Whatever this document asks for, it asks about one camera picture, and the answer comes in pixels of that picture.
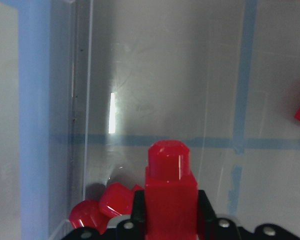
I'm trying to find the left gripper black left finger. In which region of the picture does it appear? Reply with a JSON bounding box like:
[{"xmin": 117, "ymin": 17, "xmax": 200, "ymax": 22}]
[{"xmin": 115, "ymin": 190, "xmax": 146, "ymax": 240}]

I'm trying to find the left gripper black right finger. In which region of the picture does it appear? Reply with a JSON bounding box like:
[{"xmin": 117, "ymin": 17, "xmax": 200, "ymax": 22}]
[{"xmin": 197, "ymin": 190, "xmax": 240, "ymax": 240}]

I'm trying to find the clear plastic storage box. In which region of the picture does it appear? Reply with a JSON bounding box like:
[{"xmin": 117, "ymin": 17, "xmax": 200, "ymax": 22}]
[{"xmin": 0, "ymin": 0, "xmax": 300, "ymax": 240}]

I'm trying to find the blue plastic tray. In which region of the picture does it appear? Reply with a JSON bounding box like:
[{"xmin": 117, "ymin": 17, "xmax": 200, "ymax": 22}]
[{"xmin": 17, "ymin": 0, "xmax": 51, "ymax": 240}]

